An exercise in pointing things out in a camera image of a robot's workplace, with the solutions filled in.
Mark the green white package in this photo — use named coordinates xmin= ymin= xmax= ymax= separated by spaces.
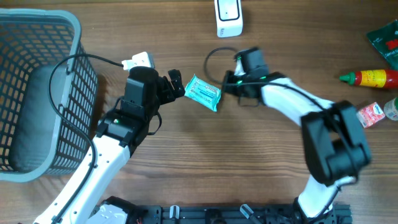
xmin=366 ymin=19 xmax=397 ymax=70

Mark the grey plastic mesh basket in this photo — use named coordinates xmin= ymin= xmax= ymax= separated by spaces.
xmin=1 ymin=9 xmax=98 ymax=183

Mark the red yellow sauce bottle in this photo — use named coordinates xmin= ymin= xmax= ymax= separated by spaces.
xmin=339 ymin=70 xmax=397 ymax=89

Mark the white barcode scanner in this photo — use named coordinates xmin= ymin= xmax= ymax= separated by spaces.
xmin=214 ymin=0 xmax=243 ymax=38

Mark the small red white box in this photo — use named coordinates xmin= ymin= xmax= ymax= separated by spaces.
xmin=356 ymin=102 xmax=386 ymax=128

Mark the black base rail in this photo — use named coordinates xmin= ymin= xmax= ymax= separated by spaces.
xmin=102 ymin=203 xmax=352 ymax=224

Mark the green lid jar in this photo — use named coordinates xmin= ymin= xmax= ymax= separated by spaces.
xmin=383 ymin=97 xmax=398 ymax=121

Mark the teal white tissue pack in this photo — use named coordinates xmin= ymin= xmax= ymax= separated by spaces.
xmin=184 ymin=74 xmax=221 ymax=112

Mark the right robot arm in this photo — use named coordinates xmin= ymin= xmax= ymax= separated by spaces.
xmin=222 ymin=47 xmax=372 ymax=223

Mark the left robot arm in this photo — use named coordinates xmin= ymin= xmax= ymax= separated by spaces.
xmin=35 ymin=67 xmax=185 ymax=224

